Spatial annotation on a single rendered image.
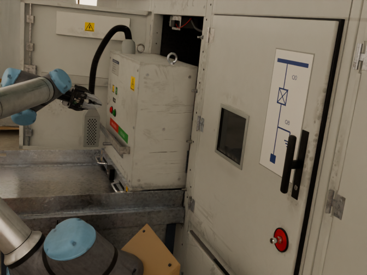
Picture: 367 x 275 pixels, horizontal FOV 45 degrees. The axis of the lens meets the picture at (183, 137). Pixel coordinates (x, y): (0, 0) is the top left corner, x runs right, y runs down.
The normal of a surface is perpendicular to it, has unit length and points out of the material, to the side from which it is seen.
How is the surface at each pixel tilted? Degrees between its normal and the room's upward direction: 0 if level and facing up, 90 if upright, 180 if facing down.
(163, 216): 90
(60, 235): 39
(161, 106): 90
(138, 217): 90
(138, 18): 90
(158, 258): 45
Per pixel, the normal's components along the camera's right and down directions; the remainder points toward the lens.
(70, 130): 0.00, 0.25
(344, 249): -0.93, 0.00
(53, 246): -0.46, -0.73
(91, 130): 0.37, 0.26
